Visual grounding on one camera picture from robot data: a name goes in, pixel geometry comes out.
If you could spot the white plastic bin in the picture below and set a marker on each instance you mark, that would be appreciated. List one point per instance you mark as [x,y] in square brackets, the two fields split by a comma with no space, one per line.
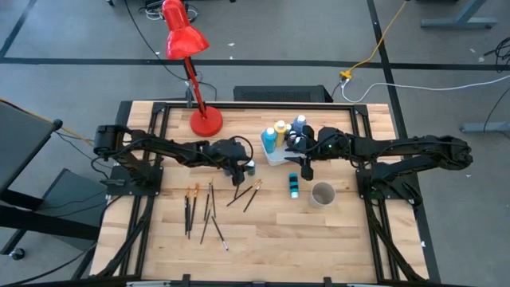
[275,159]

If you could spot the large light blue paint bottle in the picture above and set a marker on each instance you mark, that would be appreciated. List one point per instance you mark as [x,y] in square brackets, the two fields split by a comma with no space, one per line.
[269,143]

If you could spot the dark grey cart panel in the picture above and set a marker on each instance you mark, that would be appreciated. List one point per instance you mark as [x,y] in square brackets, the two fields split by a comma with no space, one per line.
[20,143]

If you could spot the black paintbrush with silver ferrule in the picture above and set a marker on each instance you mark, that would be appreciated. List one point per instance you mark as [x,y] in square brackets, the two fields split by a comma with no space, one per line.
[207,203]
[236,193]

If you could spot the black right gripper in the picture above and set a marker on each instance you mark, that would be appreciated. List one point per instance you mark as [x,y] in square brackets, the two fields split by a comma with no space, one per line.
[318,145]

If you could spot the large yellow paint bottle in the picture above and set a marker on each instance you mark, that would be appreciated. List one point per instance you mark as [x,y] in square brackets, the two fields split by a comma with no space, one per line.
[280,135]

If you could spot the black paintbrush with wide ferrule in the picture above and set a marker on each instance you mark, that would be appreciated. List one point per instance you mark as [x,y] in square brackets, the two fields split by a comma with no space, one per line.
[220,234]

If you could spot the black aluminium table frame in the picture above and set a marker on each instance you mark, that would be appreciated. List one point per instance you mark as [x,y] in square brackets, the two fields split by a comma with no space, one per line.
[259,105]

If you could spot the small red paint bottle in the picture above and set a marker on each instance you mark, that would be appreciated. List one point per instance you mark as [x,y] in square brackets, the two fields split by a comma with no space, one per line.
[293,139]

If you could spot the grey desk foot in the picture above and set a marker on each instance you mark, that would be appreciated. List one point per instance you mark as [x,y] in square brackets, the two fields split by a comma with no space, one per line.
[486,127]

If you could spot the small white-capped paint bottle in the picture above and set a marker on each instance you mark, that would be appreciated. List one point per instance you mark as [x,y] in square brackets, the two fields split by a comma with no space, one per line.
[287,128]

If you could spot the red desk lamp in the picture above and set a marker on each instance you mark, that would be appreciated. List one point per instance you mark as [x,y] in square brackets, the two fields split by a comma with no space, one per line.
[185,40]

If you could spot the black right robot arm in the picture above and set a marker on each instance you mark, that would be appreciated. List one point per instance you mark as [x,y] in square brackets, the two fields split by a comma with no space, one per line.
[418,147]

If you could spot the white cup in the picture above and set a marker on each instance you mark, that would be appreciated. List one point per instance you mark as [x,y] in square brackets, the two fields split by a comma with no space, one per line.
[322,195]

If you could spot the small teal paint bottle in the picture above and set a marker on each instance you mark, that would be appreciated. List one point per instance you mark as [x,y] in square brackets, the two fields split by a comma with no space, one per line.
[293,181]

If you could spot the thin black paintbrush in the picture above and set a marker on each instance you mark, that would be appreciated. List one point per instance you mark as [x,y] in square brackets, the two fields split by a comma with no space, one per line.
[189,223]
[213,199]

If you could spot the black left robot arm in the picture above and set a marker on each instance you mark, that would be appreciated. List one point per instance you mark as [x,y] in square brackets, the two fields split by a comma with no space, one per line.
[167,145]

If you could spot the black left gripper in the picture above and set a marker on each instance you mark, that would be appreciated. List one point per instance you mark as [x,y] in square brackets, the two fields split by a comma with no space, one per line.
[229,153]

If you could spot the grey desk leg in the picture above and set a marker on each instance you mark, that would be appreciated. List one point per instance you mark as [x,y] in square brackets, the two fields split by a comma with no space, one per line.
[458,22]

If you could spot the small green paint bottle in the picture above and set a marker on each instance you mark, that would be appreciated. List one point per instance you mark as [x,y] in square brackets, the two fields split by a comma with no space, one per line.
[251,170]

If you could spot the black cart base with caster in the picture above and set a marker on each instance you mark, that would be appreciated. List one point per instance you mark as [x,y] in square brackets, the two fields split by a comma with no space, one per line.
[40,224]

